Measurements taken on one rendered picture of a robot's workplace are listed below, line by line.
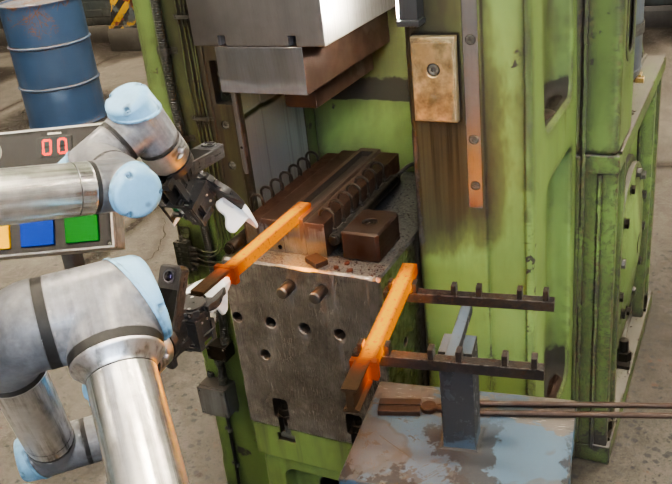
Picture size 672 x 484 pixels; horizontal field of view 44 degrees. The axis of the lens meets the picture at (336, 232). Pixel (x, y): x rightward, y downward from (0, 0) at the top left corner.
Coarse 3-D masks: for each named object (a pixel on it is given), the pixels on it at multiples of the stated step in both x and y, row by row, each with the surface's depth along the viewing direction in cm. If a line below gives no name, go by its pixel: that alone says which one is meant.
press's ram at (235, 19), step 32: (192, 0) 165; (224, 0) 162; (256, 0) 159; (288, 0) 156; (320, 0) 154; (352, 0) 165; (384, 0) 179; (192, 32) 169; (224, 32) 165; (256, 32) 162; (288, 32) 159; (320, 32) 156
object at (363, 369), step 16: (400, 272) 161; (416, 272) 163; (400, 288) 156; (384, 304) 151; (400, 304) 152; (384, 320) 146; (368, 336) 142; (384, 336) 142; (368, 352) 138; (352, 368) 132; (368, 368) 135; (352, 384) 128; (368, 384) 134; (352, 400) 128
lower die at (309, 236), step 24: (312, 168) 208; (336, 168) 204; (360, 168) 201; (288, 192) 196; (312, 192) 189; (336, 192) 190; (264, 216) 183; (312, 216) 179; (336, 216) 180; (288, 240) 181; (312, 240) 178
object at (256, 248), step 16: (304, 208) 180; (272, 224) 174; (288, 224) 174; (256, 240) 167; (272, 240) 169; (240, 256) 162; (256, 256) 164; (224, 272) 155; (240, 272) 159; (208, 288) 150
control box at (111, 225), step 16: (48, 128) 187; (64, 128) 186; (80, 128) 186; (96, 128) 186; (0, 144) 187; (16, 144) 187; (32, 144) 186; (48, 144) 186; (64, 144) 186; (0, 160) 187; (16, 160) 186; (32, 160) 186; (48, 160) 186; (16, 224) 185; (112, 224) 184; (16, 240) 185; (64, 240) 184; (112, 240) 184; (0, 256) 185; (16, 256) 185; (32, 256) 189
